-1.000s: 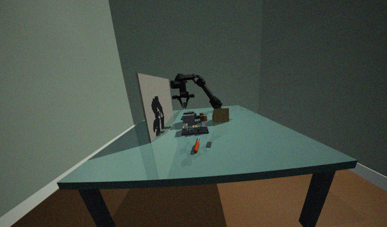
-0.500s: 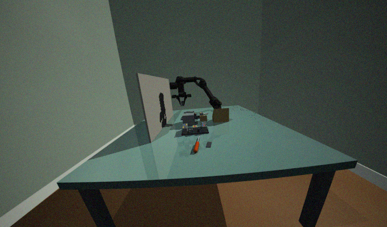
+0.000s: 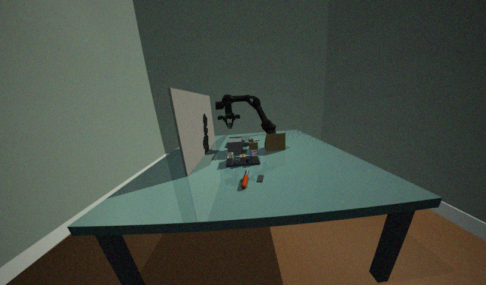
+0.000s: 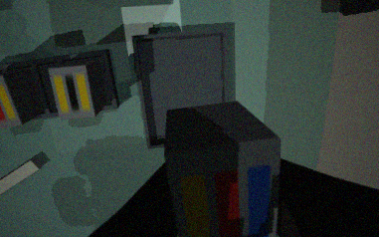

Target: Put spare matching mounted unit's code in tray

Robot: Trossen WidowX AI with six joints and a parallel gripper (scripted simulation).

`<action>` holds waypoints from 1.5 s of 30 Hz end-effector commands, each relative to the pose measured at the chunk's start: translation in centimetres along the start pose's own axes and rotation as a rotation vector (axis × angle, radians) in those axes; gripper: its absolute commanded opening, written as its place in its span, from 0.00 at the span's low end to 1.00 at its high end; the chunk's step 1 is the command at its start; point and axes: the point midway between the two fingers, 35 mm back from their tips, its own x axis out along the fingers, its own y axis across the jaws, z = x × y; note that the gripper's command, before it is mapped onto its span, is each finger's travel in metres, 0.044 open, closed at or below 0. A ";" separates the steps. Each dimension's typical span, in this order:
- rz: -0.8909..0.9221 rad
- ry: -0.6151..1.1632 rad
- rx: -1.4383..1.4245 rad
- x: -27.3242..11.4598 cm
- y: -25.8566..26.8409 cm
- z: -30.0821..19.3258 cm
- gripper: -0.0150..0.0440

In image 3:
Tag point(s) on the beige flat panel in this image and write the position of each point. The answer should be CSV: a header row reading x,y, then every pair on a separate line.
x,y
193,125

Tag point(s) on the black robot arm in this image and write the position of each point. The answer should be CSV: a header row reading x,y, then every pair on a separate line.
x,y
226,101

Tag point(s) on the orange-handled screwdriver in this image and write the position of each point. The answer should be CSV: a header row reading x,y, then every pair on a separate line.
x,y
244,182

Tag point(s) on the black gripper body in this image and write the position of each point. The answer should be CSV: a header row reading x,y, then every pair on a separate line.
x,y
224,117

